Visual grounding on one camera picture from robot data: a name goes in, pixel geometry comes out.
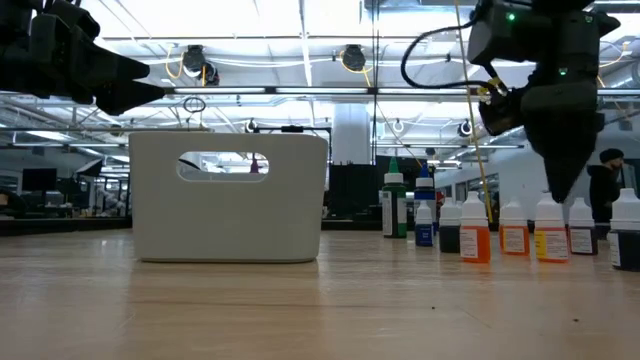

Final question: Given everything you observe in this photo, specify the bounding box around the black camera cable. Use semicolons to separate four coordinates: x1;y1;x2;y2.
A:
399;18;496;92

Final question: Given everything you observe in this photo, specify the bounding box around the black perforated computer tower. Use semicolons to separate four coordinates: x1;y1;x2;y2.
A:
328;162;384;232

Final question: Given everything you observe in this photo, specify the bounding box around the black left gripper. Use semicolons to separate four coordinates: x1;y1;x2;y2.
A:
0;12;166;116

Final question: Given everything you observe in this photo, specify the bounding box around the black monitor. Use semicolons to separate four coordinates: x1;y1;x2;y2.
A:
22;168;58;192

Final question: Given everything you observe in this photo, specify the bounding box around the black studio light hood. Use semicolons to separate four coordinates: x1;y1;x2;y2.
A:
74;158;104;177

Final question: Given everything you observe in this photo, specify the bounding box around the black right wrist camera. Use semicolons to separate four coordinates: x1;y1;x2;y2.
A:
477;87;524;137

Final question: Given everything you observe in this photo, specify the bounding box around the small orange bottle yellow label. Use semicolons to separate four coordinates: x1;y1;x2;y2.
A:
533;192;570;264

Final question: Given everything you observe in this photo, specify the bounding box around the yellow cable tag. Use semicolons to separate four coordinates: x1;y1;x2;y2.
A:
476;77;505;100

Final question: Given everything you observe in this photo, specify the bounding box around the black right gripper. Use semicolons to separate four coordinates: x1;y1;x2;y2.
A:
520;62;606;203

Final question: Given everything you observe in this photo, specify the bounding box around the white plastic handled bin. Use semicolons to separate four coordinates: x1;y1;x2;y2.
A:
128;131;330;264

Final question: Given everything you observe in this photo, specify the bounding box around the small blue food coloring bottle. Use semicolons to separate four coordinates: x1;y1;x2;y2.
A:
414;200;435;248

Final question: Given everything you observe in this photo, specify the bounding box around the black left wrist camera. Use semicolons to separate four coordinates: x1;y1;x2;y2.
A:
42;0;101;41

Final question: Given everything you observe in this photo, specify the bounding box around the large green food coloring bottle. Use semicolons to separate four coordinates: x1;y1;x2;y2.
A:
381;157;408;239

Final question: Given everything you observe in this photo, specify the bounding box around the large blue food coloring bottle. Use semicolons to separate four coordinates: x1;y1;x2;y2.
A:
413;162;437;236

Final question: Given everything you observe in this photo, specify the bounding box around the small orange food coloring bottle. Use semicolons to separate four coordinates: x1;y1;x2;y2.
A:
498;198;531;257
459;191;492;264

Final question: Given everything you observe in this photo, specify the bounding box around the yellow hanging cable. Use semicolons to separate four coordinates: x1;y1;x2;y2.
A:
453;0;495;225

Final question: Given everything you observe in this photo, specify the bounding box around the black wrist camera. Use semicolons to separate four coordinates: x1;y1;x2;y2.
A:
477;87;524;137
42;0;101;41

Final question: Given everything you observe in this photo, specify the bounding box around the person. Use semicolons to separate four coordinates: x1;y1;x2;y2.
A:
585;147;626;226

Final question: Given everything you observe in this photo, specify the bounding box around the hanging black cable loop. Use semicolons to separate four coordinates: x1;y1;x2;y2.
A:
182;95;207;114

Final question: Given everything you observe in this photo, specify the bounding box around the small dark food coloring bottle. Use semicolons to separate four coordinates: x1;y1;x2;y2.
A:
438;198;462;254

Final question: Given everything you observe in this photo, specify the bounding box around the small dark red coloring bottle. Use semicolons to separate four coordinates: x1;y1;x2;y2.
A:
568;197;599;256

